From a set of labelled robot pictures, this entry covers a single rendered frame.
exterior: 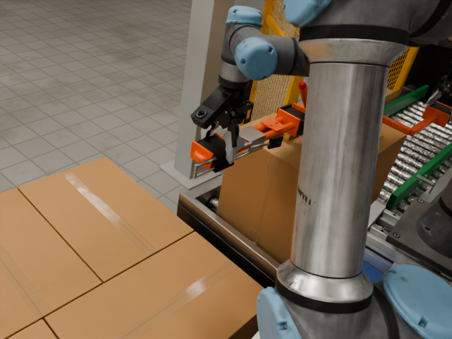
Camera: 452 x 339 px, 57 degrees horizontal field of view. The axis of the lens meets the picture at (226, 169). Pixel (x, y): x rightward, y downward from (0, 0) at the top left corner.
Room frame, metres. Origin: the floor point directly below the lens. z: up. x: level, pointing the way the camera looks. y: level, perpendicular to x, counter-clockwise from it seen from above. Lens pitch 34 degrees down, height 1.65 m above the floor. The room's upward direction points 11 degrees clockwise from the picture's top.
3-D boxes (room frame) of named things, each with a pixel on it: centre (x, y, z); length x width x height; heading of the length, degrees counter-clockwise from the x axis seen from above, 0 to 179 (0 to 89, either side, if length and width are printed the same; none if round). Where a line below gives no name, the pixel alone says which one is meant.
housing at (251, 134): (1.01, -0.05, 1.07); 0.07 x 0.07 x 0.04; 52
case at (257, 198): (1.40, -0.33, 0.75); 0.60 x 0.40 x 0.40; 143
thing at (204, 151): (0.91, 0.04, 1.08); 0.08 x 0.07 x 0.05; 142
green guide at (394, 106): (2.48, -0.84, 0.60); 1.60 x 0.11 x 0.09; 143
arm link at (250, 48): (0.83, -0.02, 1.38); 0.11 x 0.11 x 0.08; 17
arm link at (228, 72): (0.92, 0.02, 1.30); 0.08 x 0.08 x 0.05
